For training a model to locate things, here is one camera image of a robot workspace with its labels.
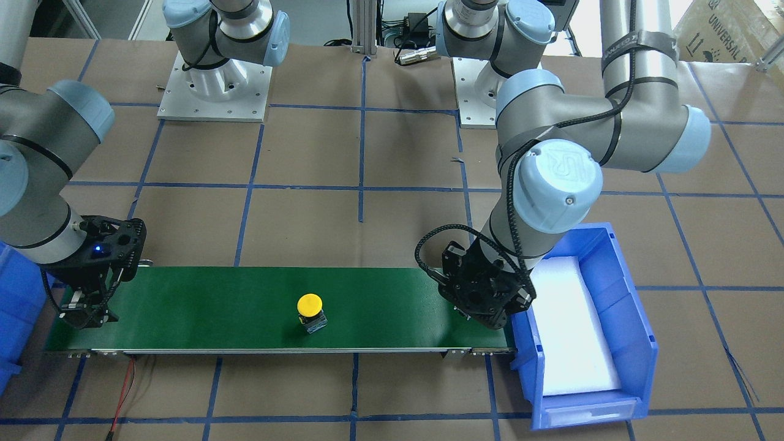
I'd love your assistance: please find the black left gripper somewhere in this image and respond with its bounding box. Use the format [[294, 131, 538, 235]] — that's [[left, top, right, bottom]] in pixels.
[[439, 241, 537, 330]]

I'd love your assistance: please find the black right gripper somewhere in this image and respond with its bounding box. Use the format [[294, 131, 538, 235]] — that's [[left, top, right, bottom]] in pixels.
[[43, 216, 148, 330]]

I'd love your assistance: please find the yellow push button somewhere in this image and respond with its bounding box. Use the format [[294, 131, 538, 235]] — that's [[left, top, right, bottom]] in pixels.
[[296, 293, 328, 333]]

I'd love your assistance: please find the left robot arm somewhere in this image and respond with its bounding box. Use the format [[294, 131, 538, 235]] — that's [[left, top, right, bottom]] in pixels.
[[419, 1, 711, 330]]

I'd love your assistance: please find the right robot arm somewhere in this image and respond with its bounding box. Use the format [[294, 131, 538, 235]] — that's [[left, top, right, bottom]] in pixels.
[[1, 1, 291, 330]]

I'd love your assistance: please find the blue bin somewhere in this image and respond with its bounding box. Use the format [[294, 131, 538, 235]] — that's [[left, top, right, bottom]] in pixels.
[[1, 243, 46, 393], [511, 223, 658, 430]]

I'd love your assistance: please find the white foam in bin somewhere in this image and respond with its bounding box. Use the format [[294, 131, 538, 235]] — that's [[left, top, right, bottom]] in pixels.
[[531, 257, 620, 396]]

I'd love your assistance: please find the green conveyor belt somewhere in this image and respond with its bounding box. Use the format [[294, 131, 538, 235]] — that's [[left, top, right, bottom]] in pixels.
[[45, 267, 515, 355]]

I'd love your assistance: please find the cardboard box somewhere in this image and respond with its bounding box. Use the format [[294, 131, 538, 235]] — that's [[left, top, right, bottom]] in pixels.
[[674, 1, 783, 62]]

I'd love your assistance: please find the red black wire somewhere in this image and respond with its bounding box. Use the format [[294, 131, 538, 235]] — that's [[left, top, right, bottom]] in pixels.
[[109, 356, 138, 434]]

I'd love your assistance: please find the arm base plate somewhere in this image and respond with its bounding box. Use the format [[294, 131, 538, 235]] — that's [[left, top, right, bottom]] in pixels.
[[453, 58, 506, 129], [157, 54, 273, 123]]

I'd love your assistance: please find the aluminium profile post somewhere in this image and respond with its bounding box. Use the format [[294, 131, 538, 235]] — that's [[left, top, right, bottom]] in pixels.
[[349, 1, 380, 59]]

